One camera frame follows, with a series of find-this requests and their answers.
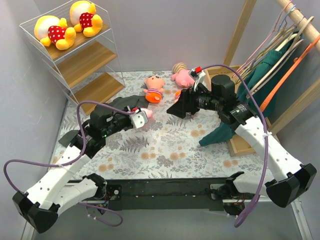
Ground dark green garment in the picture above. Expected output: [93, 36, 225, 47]
[199, 37, 303, 147]

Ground pink pig plush striped hat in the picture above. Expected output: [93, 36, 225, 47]
[171, 62, 195, 88]

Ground beige wooden hanger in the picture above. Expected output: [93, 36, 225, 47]
[250, 16, 314, 95]

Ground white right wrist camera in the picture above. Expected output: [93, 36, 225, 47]
[188, 66, 206, 92]

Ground pink wire hanger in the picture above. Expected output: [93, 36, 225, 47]
[237, 0, 292, 74]

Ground pink frog plush striped shirt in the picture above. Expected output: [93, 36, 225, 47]
[141, 108, 156, 126]

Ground orange plastic hanger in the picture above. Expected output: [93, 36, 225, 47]
[259, 35, 320, 112]

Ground small orange striped plush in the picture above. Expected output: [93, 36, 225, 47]
[174, 91, 181, 103]

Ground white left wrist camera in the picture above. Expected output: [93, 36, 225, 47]
[128, 106, 148, 129]

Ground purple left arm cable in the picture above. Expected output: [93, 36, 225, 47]
[3, 100, 137, 227]

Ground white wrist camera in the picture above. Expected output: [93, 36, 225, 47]
[128, 106, 148, 129]
[188, 66, 206, 92]

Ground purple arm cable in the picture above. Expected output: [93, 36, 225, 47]
[3, 100, 137, 227]
[201, 64, 270, 228]

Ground orange bear plush polka shirt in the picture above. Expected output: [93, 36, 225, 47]
[33, 15, 76, 51]

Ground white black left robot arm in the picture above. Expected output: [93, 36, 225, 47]
[12, 105, 136, 233]

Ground peach doll plush striped shirt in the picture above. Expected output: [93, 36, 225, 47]
[143, 75, 165, 104]

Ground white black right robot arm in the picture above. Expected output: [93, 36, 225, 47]
[166, 74, 317, 208]

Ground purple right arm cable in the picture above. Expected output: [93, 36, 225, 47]
[201, 64, 270, 228]

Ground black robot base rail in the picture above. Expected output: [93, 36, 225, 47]
[32, 178, 301, 213]

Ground wooden clothes rack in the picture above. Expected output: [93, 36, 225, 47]
[200, 0, 320, 157]

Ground yellow bear plush polka shirt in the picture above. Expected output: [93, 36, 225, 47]
[69, 0, 103, 38]

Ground dark grey cloth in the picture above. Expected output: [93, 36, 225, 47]
[58, 94, 150, 148]

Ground white wire wooden shelf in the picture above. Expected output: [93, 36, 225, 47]
[20, 0, 125, 116]

